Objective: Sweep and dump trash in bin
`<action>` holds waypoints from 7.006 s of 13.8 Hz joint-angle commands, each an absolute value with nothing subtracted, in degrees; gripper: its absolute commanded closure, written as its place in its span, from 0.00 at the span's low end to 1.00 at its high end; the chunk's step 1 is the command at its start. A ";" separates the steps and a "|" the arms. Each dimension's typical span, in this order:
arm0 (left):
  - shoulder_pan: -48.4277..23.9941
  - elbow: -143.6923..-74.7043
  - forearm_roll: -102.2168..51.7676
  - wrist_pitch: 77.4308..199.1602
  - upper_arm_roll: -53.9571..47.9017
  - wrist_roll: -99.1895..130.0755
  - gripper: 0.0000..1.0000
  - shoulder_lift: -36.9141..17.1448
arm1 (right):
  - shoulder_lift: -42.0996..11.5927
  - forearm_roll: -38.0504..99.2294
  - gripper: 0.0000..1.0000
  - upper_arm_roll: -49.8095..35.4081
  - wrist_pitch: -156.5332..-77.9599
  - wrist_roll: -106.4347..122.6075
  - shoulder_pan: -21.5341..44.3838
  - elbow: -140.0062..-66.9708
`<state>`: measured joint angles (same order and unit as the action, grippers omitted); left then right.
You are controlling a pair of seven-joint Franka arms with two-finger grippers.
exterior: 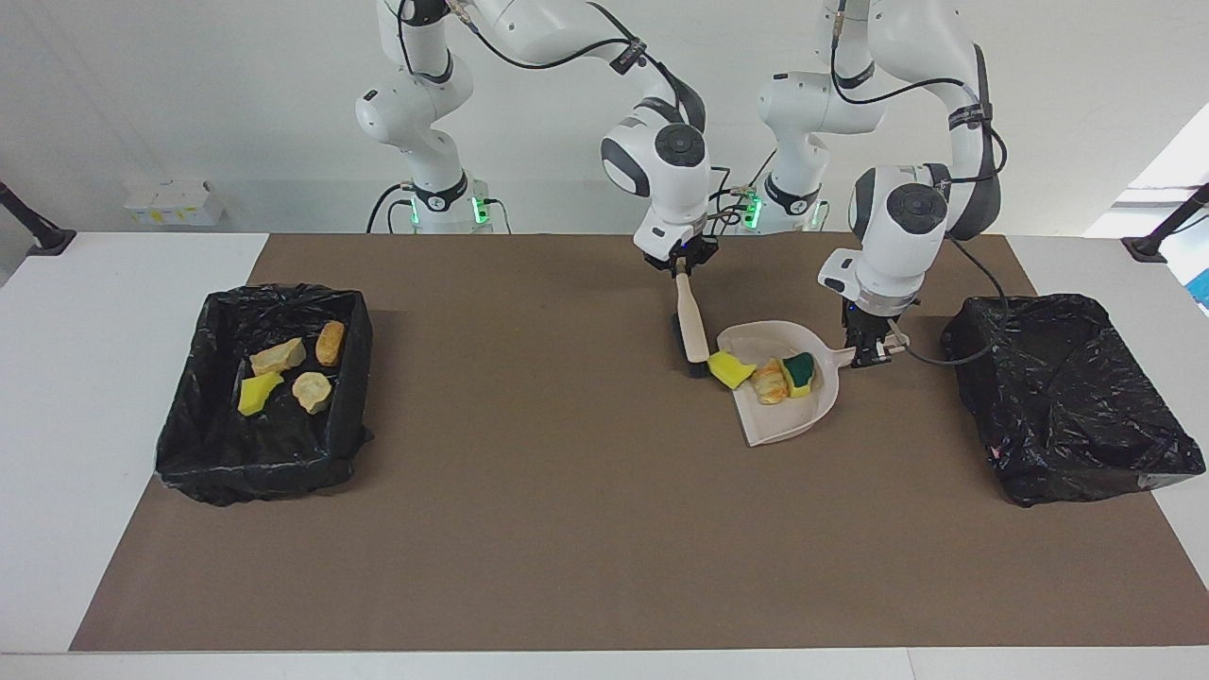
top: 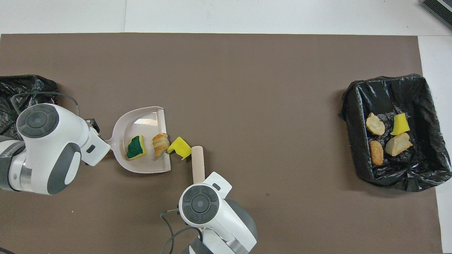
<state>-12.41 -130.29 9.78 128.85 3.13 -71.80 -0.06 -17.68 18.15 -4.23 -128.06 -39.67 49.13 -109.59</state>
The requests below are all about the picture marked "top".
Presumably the small pale bread chunk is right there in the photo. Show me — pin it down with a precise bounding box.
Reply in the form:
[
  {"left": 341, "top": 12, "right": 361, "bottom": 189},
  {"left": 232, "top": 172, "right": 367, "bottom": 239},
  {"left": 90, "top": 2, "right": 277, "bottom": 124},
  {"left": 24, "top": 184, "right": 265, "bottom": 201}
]
[{"left": 152, "top": 133, "right": 171, "bottom": 160}]

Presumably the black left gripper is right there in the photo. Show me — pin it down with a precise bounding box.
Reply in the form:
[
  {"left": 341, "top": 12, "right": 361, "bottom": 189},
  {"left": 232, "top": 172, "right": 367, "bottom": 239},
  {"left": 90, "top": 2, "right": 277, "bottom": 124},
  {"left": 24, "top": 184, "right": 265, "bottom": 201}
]
[{"left": 87, "top": 118, "right": 102, "bottom": 134}]

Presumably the green topped sponge piece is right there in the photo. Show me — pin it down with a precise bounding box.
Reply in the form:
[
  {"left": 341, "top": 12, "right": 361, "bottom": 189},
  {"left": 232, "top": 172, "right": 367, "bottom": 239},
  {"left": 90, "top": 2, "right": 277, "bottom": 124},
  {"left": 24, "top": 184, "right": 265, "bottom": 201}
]
[{"left": 126, "top": 135, "right": 147, "bottom": 161}]

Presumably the brown table mat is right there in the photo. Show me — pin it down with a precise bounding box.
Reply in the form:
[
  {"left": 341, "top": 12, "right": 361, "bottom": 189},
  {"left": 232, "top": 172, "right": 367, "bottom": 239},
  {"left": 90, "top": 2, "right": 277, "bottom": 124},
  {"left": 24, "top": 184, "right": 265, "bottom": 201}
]
[{"left": 0, "top": 33, "right": 443, "bottom": 254}]

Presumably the brown oval bread roll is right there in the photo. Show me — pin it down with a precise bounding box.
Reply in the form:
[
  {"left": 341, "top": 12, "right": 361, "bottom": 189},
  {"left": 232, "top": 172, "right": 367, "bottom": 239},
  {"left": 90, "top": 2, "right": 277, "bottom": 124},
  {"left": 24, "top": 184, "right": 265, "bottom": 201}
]
[{"left": 369, "top": 140, "right": 384, "bottom": 167}]

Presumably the beige hand brush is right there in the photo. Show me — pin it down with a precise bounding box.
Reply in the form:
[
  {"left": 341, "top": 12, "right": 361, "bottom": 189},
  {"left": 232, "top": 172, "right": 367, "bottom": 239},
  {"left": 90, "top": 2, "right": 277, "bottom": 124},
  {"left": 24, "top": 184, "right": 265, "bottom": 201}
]
[{"left": 191, "top": 145, "right": 206, "bottom": 232}]

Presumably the dark grey ridged device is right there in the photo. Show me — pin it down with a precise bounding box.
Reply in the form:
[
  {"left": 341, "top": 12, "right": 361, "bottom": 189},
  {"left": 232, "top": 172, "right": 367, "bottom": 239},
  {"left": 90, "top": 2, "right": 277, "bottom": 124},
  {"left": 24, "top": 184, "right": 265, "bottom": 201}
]
[{"left": 421, "top": 0, "right": 452, "bottom": 30}]

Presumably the yellow sponge green edge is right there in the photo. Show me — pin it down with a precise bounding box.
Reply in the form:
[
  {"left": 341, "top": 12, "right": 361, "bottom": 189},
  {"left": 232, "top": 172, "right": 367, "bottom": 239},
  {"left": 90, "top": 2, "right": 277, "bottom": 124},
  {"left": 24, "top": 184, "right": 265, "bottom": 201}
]
[{"left": 167, "top": 137, "right": 193, "bottom": 161}]

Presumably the beige plastic dustpan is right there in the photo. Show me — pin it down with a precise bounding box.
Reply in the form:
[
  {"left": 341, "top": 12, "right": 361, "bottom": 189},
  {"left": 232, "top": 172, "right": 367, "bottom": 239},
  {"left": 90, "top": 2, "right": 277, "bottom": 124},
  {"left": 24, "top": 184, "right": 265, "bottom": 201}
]
[{"left": 105, "top": 106, "right": 172, "bottom": 174}]

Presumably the plain yellow sponge piece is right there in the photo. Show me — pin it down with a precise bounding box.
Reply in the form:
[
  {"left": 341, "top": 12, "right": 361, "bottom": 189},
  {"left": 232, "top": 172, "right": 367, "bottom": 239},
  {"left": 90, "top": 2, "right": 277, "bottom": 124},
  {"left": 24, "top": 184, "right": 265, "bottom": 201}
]
[{"left": 390, "top": 113, "right": 411, "bottom": 136}]

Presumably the striped orange bread piece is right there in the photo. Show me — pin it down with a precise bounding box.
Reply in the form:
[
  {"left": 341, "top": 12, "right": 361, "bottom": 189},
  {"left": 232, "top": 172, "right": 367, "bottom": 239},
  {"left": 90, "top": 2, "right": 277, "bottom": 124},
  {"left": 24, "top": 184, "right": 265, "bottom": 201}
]
[{"left": 366, "top": 113, "right": 386, "bottom": 136}]

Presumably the large pale bread chunk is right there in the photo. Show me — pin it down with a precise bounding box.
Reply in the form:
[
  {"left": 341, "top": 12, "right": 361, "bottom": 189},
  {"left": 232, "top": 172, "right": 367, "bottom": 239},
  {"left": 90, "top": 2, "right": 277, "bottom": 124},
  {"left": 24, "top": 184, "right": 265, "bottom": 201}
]
[{"left": 385, "top": 132, "right": 413, "bottom": 157}]

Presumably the black bag lined bin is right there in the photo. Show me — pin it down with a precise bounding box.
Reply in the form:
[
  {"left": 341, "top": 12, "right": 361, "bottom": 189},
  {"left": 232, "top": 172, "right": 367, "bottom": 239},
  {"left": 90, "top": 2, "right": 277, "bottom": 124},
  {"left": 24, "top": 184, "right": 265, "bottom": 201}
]
[
  {"left": 338, "top": 73, "right": 452, "bottom": 193},
  {"left": 0, "top": 74, "right": 59, "bottom": 141}
]

